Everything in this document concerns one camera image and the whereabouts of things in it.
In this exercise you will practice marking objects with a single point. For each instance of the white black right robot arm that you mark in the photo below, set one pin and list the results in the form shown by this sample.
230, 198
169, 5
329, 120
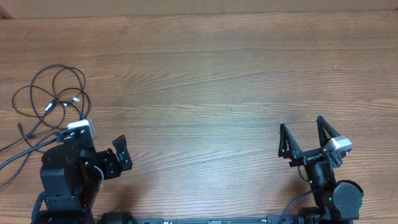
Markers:
328, 200

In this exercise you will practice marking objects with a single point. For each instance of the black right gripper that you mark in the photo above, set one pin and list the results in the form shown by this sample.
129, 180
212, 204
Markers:
308, 156

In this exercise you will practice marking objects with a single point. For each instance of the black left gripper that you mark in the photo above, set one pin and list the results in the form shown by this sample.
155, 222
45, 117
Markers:
109, 165

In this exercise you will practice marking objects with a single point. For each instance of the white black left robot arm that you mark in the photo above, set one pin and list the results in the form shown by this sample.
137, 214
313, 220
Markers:
72, 175

